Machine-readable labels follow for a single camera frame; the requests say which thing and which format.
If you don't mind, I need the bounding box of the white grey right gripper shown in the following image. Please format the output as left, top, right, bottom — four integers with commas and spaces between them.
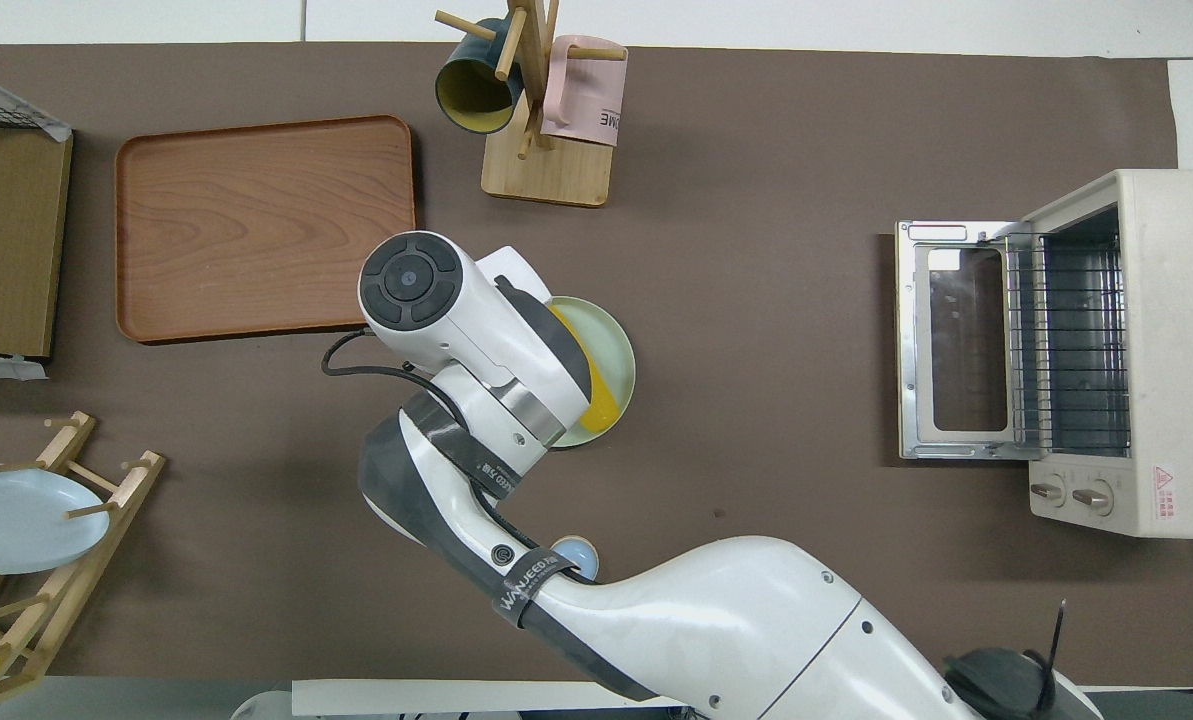
478, 246, 595, 433

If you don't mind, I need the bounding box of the pale green plate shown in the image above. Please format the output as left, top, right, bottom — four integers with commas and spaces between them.
546, 296, 637, 450

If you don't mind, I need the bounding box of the glass oven door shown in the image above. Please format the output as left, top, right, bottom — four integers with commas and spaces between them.
894, 220, 1035, 462

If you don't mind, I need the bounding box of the metal oven rack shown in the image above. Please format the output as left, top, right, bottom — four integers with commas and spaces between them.
1004, 232, 1133, 450

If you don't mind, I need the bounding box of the white toaster oven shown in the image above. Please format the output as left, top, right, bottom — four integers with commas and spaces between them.
1019, 168, 1193, 540

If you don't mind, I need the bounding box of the wooden shelf cabinet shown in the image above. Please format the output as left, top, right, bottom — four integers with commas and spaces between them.
0, 62, 75, 381

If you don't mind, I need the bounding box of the light blue plate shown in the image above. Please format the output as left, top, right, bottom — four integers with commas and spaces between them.
0, 463, 112, 576

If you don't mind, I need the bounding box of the wooden mug tree stand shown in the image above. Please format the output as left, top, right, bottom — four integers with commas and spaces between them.
434, 0, 629, 209

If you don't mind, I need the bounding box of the blue jar cork lid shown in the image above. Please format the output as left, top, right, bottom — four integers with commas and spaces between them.
552, 536, 600, 583

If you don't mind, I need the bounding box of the brown table mat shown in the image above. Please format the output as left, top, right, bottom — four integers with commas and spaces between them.
0, 42, 1193, 691

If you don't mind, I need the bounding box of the wooden dish rack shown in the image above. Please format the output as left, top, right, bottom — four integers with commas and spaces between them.
0, 410, 167, 713

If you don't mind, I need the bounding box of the pink mug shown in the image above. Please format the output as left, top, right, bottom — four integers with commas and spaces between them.
540, 35, 629, 148

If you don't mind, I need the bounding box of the dark mug yellow inside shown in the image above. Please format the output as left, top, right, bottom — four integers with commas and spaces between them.
434, 18, 523, 136

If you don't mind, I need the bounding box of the wooden serving tray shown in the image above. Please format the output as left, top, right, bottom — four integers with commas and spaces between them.
114, 115, 422, 345

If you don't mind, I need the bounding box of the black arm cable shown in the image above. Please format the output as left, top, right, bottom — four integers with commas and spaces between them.
321, 328, 442, 403

